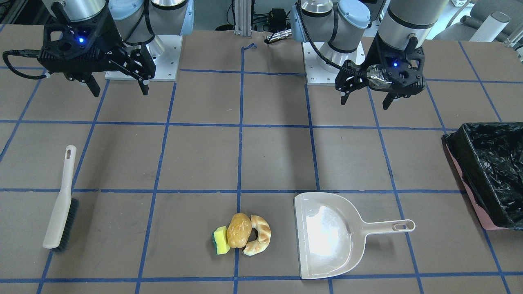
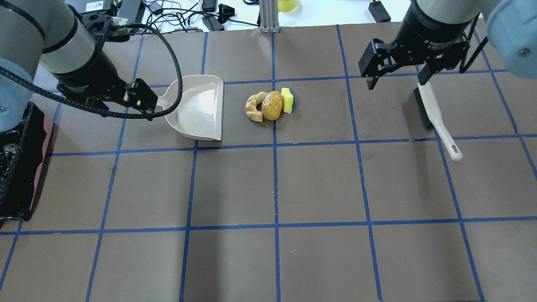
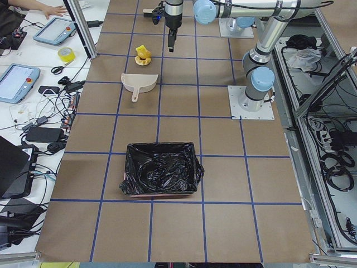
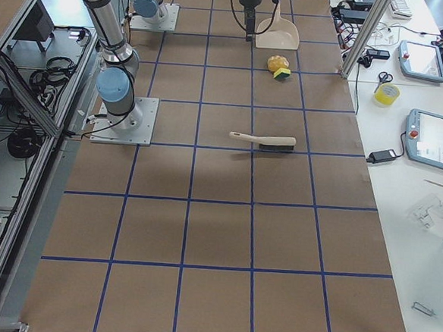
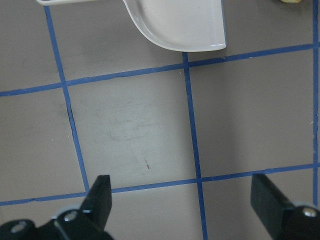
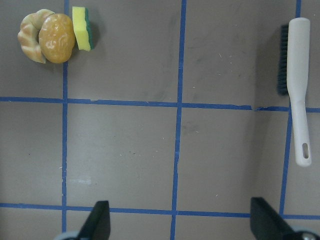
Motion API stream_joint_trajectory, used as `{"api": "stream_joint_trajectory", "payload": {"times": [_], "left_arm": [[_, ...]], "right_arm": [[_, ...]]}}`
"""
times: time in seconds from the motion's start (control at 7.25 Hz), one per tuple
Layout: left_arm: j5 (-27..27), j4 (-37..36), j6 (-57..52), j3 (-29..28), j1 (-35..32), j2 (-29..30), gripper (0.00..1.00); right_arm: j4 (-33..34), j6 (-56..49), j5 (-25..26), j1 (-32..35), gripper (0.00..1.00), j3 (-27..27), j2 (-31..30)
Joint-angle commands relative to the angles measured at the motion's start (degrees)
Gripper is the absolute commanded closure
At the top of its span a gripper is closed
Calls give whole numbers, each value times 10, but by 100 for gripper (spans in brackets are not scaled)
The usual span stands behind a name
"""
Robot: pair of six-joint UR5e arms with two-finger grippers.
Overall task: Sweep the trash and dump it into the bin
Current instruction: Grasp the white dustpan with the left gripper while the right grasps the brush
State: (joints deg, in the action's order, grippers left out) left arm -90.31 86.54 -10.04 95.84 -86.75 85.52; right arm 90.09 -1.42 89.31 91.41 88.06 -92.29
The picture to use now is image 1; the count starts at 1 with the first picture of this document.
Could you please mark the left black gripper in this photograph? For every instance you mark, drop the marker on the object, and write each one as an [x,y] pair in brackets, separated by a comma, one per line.
[374,59]

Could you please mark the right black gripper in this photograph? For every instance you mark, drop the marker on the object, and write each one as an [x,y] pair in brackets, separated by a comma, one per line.
[109,45]

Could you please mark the beige plastic dustpan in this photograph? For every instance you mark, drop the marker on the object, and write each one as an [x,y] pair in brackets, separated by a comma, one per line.
[331,234]

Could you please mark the beige hand brush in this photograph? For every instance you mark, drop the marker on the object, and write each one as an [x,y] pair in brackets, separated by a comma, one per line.
[65,208]

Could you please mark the toy croissant bread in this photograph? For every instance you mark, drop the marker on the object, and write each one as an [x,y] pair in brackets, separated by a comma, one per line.
[262,241]

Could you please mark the yellow green sponge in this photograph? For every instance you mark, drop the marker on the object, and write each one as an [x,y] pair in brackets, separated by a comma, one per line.
[220,241]

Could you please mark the brown toy potato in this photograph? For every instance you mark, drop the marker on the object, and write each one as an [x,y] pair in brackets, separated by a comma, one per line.
[239,230]

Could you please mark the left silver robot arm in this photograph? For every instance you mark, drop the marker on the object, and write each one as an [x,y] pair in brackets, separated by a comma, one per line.
[338,26]

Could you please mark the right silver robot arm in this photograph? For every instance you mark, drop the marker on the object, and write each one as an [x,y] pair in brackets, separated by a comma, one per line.
[139,21]

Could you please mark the bin with black bag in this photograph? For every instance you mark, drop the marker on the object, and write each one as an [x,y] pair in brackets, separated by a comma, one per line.
[488,157]

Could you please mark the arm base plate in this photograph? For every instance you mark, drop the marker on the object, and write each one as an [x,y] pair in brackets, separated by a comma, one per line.
[166,52]
[318,73]

